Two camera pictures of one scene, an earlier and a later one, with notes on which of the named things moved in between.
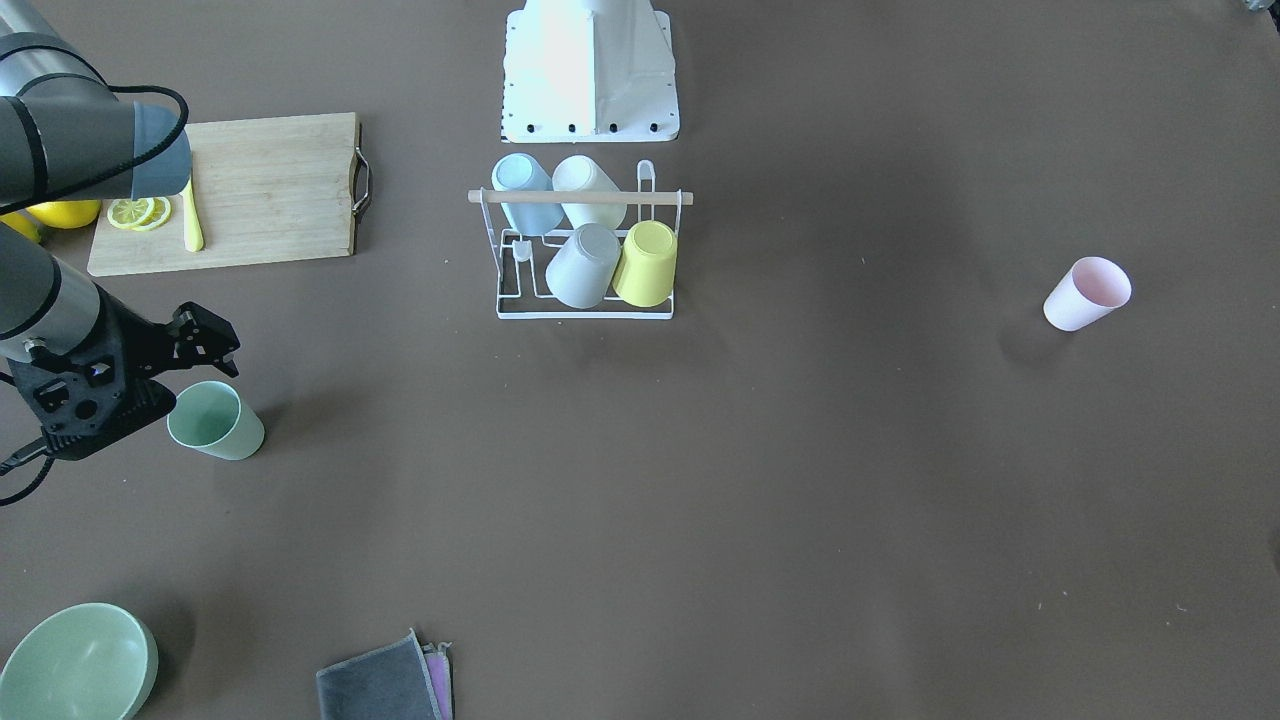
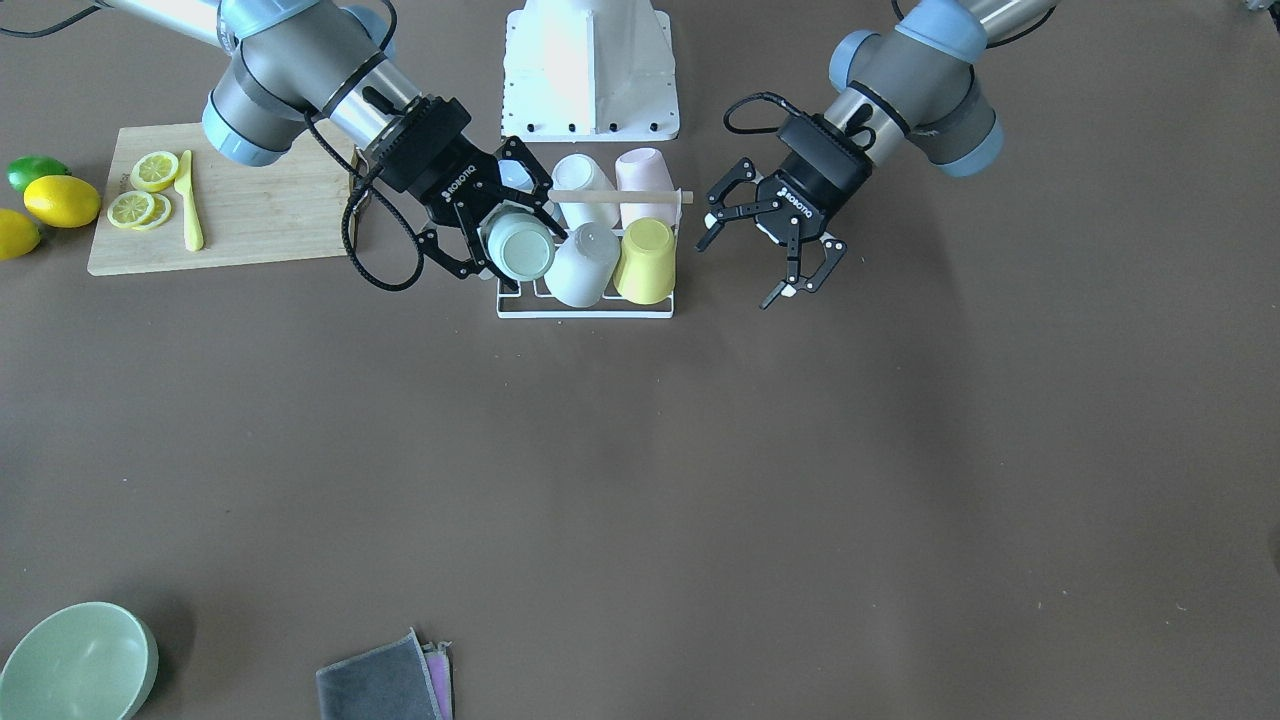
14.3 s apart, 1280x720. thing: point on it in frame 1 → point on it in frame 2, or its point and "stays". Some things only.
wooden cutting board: [267, 190] stays
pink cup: [1091, 289] → [644, 169]
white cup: [579, 173] stays
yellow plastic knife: [193, 232] stays
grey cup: [581, 274] stays
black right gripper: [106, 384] → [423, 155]
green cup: [209, 417] → [519, 246]
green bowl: [87, 662] stays
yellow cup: [646, 269] stays
